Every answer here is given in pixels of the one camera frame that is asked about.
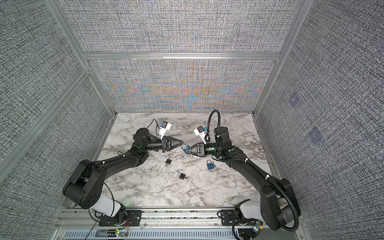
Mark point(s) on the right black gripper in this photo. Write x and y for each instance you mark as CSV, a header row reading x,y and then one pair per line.
x,y
201,150

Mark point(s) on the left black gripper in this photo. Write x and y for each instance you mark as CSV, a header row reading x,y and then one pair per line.
x,y
166,144

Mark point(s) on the blue padlock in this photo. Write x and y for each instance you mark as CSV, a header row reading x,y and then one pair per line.
x,y
186,149
210,165

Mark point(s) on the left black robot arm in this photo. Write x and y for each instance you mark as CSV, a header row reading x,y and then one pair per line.
x,y
85,185

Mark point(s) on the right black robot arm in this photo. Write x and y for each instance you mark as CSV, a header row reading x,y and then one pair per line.
x,y
279,206

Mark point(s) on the lower small black padlock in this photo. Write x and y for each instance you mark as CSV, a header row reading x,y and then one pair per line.
x,y
182,175

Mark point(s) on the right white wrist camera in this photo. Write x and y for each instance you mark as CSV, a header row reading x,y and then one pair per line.
x,y
203,133

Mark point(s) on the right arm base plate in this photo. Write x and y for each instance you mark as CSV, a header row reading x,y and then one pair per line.
x,y
230,217

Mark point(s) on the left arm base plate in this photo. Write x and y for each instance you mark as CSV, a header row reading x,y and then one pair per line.
x,y
120,218

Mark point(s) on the aluminium frame back bar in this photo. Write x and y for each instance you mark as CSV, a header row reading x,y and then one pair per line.
x,y
180,56

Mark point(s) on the aluminium front rail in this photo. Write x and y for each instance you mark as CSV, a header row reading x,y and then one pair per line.
x,y
152,223

